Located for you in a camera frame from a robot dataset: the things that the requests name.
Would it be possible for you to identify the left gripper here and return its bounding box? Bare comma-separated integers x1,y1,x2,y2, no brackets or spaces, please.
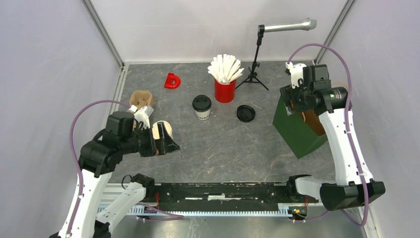
121,120,180,156

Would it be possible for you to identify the white paper cup stack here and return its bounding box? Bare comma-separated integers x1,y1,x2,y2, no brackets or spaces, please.
151,120,174,140

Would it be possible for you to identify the green paper bag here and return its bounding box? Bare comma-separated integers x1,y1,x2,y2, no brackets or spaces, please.
272,98,327,159

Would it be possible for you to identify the single white paper cup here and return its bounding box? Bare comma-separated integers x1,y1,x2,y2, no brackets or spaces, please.
195,108,210,120

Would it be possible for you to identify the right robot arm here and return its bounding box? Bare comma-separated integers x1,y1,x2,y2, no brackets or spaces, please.
280,62,385,211

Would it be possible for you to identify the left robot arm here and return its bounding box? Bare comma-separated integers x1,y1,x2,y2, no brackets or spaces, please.
52,112,180,238

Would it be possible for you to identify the brown cardboard cup carrier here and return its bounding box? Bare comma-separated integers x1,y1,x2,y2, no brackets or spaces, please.
128,90,154,113

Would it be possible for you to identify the black mini tripod stand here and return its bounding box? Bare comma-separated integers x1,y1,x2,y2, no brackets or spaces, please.
235,25,269,91

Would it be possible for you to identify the red plastic letter d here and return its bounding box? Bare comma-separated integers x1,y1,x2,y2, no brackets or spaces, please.
164,73,181,89

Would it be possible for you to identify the silver microphone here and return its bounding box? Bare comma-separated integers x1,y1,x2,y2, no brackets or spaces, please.
264,18,317,33

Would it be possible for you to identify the red cylindrical holder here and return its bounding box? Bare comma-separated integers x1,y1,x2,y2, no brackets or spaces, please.
214,79,236,103

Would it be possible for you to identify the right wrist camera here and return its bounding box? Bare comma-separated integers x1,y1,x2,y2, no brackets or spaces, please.
285,62,307,89

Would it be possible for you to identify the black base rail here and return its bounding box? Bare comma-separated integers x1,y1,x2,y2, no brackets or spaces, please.
141,182,319,213

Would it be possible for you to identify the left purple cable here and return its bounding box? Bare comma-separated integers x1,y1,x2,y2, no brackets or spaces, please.
65,100,132,238

